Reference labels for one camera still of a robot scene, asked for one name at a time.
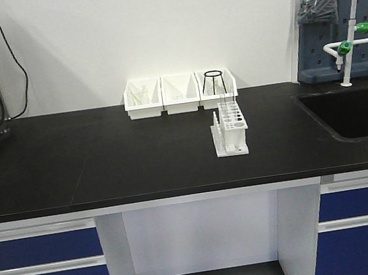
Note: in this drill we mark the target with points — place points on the white gooseneck lab faucet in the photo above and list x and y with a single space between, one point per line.
352 28

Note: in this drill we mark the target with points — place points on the white storage bin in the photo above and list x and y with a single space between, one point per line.
180 93
155 106
210 101

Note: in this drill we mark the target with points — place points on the white test tube rack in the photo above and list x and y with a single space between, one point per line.
229 130

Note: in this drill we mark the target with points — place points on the clear glass beaker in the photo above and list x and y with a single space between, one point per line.
139 95

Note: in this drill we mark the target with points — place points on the right white storage bin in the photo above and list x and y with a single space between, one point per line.
210 101

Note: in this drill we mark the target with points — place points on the left white storage bin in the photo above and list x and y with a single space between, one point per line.
155 106

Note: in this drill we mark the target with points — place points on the middle white storage bin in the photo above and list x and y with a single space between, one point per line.
180 93

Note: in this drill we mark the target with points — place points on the blue upper right drawer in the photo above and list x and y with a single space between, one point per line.
344 204

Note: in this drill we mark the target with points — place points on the black wire tripod stand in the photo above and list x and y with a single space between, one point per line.
214 76

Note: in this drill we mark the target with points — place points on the clear glass flask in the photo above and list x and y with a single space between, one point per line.
214 84

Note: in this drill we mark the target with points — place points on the clear glass test tube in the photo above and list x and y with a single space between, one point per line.
222 96

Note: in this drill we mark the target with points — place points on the blue upper left drawer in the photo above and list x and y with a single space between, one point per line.
57 247

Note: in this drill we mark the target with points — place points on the black sink basin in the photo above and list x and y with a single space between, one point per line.
344 114

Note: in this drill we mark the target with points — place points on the blue pegboard drying rack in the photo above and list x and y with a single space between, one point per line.
314 64

